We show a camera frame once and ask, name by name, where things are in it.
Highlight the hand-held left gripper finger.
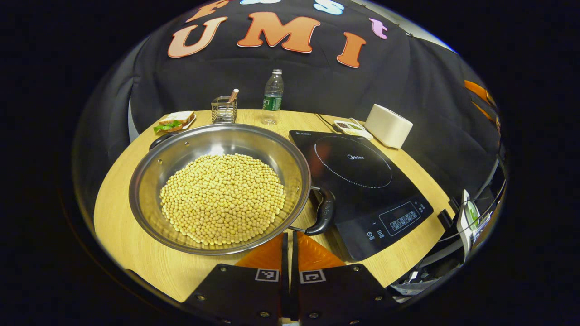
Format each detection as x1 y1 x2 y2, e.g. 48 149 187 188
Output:
291 231 399 326
184 232 289 326

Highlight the black induction cooktop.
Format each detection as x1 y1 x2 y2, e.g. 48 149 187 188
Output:
289 130 434 262

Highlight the stainless steel pot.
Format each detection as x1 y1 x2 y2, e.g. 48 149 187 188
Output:
129 123 337 256

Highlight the black backdrop cloth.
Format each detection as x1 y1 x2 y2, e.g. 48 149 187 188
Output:
72 0 506 204

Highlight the white rounded box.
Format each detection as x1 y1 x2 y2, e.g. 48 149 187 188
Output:
365 104 413 149

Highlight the pile of soybeans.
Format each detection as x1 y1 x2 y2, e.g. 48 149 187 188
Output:
159 153 286 246

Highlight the white and green object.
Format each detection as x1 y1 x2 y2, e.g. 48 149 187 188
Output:
457 189 481 247

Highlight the white divided bean dish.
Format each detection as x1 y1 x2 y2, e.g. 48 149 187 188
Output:
334 120 373 140

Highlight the clear plastic water bottle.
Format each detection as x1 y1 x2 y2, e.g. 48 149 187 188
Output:
262 69 284 126

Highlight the white sandwich plate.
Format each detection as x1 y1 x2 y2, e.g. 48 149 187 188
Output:
156 113 197 134

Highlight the sandwich with lettuce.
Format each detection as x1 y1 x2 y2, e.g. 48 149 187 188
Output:
153 111 195 133

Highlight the black power cable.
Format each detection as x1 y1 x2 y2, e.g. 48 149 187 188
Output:
315 113 338 133

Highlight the wire mesh utensil holder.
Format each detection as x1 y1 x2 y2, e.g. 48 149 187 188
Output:
211 96 238 125

